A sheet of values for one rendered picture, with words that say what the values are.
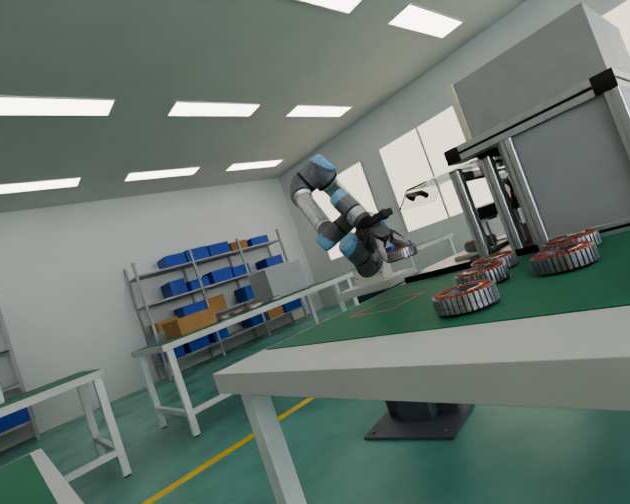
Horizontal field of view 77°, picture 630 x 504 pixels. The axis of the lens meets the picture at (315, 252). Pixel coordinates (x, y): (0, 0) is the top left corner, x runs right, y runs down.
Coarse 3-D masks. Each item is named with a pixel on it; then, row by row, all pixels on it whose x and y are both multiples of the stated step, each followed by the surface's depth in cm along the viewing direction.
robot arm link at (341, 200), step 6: (336, 192) 146; (342, 192) 146; (330, 198) 147; (336, 198) 145; (342, 198) 144; (348, 198) 144; (336, 204) 145; (342, 204) 143; (348, 204) 142; (354, 204) 142; (342, 210) 143; (348, 210) 141
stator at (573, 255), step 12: (540, 252) 81; (552, 252) 80; (564, 252) 72; (576, 252) 71; (588, 252) 71; (540, 264) 75; (552, 264) 73; (564, 264) 72; (576, 264) 71; (588, 264) 72
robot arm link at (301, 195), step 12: (300, 180) 179; (300, 192) 177; (312, 192) 186; (300, 204) 174; (312, 204) 169; (312, 216) 164; (324, 216) 162; (324, 228) 156; (336, 228) 153; (324, 240) 154; (336, 240) 155
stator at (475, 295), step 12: (456, 288) 75; (468, 288) 74; (480, 288) 67; (492, 288) 67; (432, 300) 72; (444, 300) 68; (456, 300) 67; (468, 300) 66; (480, 300) 66; (492, 300) 67; (444, 312) 69; (456, 312) 67; (468, 312) 67
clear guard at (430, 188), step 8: (472, 160) 121; (456, 168) 125; (464, 168) 132; (472, 168) 140; (440, 176) 131; (448, 176) 139; (424, 184) 138; (432, 184) 147; (440, 184) 155; (408, 192) 141; (416, 192) 145; (424, 192) 149; (432, 192) 154; (408, 200) 144; (416, 200) 148; (424, 200) 153; (432, 200) 157; (400, 208) 143; (408, 208) 147
